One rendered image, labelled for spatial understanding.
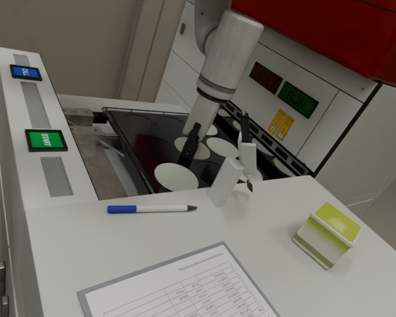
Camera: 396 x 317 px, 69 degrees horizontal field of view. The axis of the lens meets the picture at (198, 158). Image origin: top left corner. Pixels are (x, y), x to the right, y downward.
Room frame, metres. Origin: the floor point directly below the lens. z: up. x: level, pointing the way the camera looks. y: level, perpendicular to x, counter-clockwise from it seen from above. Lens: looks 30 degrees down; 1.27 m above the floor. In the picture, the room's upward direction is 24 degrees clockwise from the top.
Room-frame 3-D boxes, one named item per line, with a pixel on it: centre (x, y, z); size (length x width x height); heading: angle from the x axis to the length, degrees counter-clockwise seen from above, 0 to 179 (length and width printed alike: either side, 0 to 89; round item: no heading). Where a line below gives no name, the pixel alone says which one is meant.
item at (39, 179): (0.46, 0.33, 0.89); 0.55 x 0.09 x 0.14; 45
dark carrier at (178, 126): (0.67, 0.02, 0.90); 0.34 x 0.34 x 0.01; 45
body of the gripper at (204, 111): (0.62, 0.03, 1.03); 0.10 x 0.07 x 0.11; 178
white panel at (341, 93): (0.97, 0.00, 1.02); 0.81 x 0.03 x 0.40; 45
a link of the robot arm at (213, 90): (0.62, 0.03, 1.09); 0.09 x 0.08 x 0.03; 178
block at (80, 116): (0.59, 0.31, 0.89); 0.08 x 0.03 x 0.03; 135
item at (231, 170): (0.42, -0.07, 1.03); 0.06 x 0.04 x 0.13; 135
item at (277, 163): (0.83, -0.11, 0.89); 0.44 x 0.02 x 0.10; 45
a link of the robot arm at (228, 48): (0.62, 0.03, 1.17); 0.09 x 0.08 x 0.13; 36
